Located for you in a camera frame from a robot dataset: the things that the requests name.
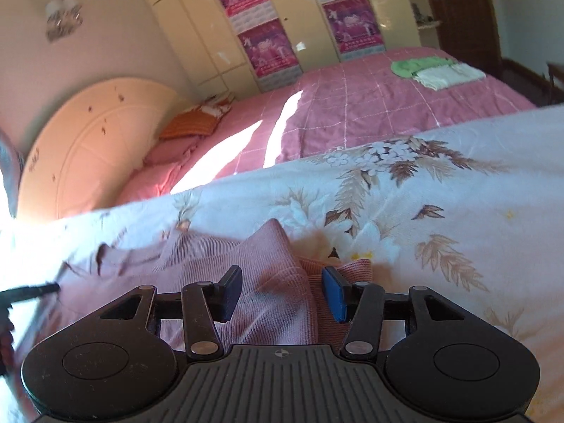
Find pink checked bedspread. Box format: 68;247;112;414
112;46;538;206

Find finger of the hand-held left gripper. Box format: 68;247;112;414
0;283;61;306

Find wall lamp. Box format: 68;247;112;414
44;0;84;42

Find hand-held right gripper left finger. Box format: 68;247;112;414
99;265;244;360

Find orange striped pillow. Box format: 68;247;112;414
159;96;235;139

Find folded green cloth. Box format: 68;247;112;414
390;57;454;79

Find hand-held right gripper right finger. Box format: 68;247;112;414
321;265;467;357

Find cream wardrobe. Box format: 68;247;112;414
128;0;424;94

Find pink long-sleeve sweater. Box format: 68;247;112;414
33;218;375;350

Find cream curved headboard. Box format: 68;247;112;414
17;77;182;221

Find dark brown wooden door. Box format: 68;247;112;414
418;0;503;75

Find grey curtain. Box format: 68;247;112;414
0;130;25;219

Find pink pillow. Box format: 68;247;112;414
115;134;210;206

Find white floral bed sheet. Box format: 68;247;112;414
0;103;564;423

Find folded white cloth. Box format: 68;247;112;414
413;62;486;92

